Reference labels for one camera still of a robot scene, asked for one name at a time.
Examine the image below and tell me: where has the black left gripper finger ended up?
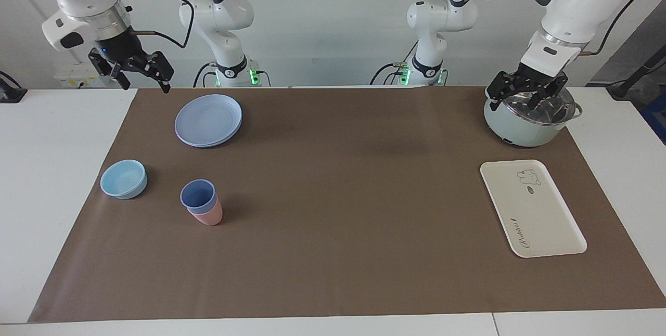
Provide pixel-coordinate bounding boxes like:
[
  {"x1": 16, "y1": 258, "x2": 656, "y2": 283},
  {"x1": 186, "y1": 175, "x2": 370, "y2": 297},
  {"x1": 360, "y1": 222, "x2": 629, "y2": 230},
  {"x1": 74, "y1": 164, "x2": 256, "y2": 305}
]
[
  {"x1": 526, "y1": 74, "x2": 569, "y2": 113},
  {"x1": 486, "y1": 71, "x2": 524, "y2": 113}
]

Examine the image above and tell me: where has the blue crate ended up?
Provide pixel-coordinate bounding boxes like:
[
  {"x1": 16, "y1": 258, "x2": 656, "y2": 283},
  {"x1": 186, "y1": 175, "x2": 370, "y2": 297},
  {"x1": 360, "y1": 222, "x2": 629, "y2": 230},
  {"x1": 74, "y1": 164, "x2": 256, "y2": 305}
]
[{"x1": 640, "y1": 92, "x2": 666, "y2": 145}]

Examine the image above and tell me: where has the blue ribbed plastic cup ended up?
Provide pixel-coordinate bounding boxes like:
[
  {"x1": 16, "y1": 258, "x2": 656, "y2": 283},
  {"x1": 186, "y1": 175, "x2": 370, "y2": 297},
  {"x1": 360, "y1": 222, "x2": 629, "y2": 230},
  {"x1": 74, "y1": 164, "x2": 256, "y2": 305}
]
[{"x1": 180, "y1": 179, "x2": 217, "y2": 216}]

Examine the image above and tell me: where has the mint green electric pot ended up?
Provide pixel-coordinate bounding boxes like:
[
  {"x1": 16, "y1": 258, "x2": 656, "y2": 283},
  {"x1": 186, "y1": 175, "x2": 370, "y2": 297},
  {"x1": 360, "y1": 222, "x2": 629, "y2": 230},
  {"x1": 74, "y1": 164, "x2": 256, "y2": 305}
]
[{"x1": 483, "y1": 86, "x2": 584, "y2": 149}]

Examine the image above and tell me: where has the white wall socket box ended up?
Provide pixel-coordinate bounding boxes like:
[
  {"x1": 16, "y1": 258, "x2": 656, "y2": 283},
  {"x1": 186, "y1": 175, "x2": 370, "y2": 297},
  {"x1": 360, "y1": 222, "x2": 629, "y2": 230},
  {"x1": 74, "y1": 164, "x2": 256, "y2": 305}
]
[{"x1": 54, "y1": 62, "x2": 105, "y2": 89}]

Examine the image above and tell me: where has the lavender blue plate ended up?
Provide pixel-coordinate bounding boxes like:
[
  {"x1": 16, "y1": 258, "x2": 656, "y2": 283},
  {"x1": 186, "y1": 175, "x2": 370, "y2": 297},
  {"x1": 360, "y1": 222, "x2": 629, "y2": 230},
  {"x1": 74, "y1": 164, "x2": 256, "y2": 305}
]
[{"x1": 174, "y1": 94, "x2": 244, "y2": 149}]

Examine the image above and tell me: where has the black base cable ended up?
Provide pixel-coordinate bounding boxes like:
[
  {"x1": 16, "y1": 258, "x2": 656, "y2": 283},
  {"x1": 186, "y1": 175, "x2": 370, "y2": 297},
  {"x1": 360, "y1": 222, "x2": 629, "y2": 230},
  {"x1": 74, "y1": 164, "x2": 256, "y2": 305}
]
[
  {"x1": 369, "y1": 62, "x2": 405, "y2": 86},
  {"x1": 192, "y1": 62, "x2": 218, "y2": 88}
]

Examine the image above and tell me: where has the glass pot lid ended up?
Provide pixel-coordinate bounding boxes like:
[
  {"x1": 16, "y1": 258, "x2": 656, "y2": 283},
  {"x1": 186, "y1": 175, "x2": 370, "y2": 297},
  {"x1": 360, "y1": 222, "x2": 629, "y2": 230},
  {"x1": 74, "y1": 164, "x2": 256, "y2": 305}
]
[{"x1": 489, "y1": 88, "x2": 577, "y2": 129}]

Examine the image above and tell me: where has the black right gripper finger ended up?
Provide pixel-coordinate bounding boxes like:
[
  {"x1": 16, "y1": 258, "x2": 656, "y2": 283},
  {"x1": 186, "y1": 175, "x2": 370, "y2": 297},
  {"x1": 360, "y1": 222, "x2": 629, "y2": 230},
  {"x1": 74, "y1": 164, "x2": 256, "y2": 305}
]
[
  {"x1": 88, "y1": 48, "x2": 131, "y2": 91},
  {"x1": 135, "y1": 50, "x2": 175, "y2": 94}
]

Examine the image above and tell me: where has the pink plastic cup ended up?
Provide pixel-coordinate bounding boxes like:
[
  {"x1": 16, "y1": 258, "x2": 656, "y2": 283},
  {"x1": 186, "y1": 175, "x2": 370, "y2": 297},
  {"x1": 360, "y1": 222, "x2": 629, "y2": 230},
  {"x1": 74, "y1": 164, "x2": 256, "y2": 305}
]
[{"x1": 186, "y1": 198, "x2": 224, "y2": 227}]

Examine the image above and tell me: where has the brown table mat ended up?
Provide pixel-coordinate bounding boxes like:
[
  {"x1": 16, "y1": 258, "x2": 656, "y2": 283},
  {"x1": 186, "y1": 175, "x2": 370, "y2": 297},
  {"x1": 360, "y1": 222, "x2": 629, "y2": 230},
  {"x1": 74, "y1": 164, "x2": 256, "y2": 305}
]
[{"x1": 27, "y1": 86, "x2": 666, "y2": 324}]

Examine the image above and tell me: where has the cream tray with bear print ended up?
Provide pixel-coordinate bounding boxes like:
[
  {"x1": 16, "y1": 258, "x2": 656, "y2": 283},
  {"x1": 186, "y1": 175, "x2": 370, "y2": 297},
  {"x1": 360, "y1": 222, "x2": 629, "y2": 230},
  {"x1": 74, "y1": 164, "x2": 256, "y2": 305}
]
[{"x1": 480, "y1": 159, "x2": 588, "y2": 259}]

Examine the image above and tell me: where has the black clamp mount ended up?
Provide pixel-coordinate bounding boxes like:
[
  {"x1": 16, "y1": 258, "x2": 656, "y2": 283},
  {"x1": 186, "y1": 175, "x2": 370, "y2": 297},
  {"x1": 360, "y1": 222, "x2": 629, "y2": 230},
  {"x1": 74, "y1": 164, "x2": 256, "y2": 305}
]
[{"x1": 0, "y1": 70, "x2": 28, "y2": 104}]

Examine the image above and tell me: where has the light blue bowl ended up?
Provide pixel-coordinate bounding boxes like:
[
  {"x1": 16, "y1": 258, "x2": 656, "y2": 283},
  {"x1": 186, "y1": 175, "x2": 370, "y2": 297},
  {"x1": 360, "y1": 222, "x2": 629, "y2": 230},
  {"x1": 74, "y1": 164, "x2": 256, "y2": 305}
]
[{"x1": 100, "y1": 159, "x2": 148, "y2": 200}]

